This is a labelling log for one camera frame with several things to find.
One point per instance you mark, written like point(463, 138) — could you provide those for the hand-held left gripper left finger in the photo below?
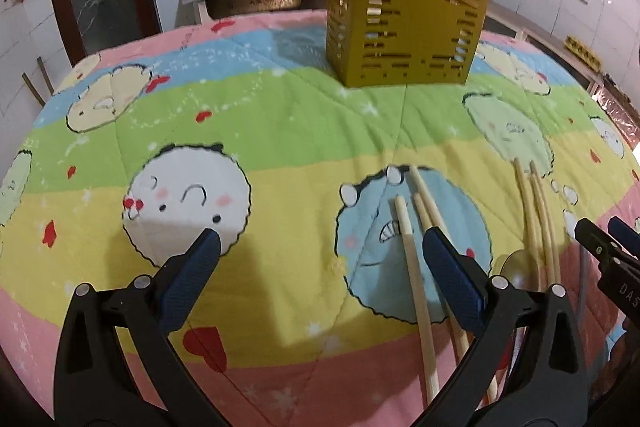
point(192, 277)

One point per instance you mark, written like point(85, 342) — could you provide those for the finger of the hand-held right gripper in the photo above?
point(625, 234)
point(592, 239)

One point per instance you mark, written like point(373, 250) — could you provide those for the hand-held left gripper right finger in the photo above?
point(455, 277)

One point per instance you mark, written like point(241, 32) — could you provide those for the spoon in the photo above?
point(520, 269)

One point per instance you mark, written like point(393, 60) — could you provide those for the yellow slotted utensil holder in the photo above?
point(400, 32)

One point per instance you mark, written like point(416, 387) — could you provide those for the cartoon printed blanket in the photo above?
point(280, 132)

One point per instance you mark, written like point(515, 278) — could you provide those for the yellow egg tray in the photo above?
point(582, 49)

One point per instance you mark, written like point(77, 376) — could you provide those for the thin wooden sticks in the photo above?
point(37, 79)

